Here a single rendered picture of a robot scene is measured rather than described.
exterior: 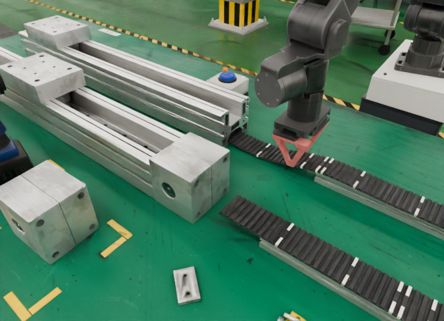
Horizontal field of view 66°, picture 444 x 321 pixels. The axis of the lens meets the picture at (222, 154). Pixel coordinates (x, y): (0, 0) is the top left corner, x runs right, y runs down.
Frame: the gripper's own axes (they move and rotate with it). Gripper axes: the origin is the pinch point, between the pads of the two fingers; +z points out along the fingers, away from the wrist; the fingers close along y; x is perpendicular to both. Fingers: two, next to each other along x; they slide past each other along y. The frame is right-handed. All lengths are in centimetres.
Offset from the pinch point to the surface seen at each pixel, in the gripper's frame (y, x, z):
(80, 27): -5, -72, -12
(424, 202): -0.7, 22.6, 0.5
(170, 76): -3.5, -36.2, -6.1
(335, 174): 1.9, 8.4, -0.3
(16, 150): 33, -40, -5
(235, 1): -261, -195, 48
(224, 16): -262, -210, 65
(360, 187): 2.5, 13.0, -0.2
